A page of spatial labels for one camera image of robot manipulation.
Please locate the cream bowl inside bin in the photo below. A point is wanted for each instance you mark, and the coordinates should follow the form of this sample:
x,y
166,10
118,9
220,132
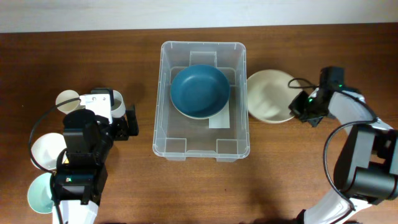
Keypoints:
x,y
201,110

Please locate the white small bowl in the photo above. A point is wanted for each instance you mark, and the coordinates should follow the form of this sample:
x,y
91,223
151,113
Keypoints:
x,y
47,148

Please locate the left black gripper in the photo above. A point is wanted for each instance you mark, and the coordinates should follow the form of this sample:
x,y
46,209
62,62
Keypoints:
x,y
122,132

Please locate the clear plastic storage bin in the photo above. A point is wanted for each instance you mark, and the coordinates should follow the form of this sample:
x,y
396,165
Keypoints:
x,y
177,137

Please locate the white label in bin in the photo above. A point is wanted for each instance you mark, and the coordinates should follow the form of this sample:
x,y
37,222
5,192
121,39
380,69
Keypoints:
x,y
221,119

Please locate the grey paper cup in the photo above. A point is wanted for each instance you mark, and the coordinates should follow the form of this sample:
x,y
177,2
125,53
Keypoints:
x,y
118,110

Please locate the dark blue bowl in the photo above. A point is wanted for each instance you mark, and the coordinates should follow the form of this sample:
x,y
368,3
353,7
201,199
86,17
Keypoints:
x,y
200,83

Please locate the cream bowl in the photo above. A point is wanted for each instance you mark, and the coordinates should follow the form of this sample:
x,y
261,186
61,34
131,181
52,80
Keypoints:
x,y
270,92
201,110

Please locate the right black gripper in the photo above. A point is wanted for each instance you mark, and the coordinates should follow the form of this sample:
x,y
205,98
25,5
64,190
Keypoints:
x,y
295,105

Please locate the mint small bowl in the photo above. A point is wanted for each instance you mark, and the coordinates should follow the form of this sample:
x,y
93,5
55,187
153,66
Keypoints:
x,y
39,195

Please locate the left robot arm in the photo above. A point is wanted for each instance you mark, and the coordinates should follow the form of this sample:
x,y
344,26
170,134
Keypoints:
x,y
81,174

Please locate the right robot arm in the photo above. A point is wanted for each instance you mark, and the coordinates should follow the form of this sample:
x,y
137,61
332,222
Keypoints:
x,y
365,173

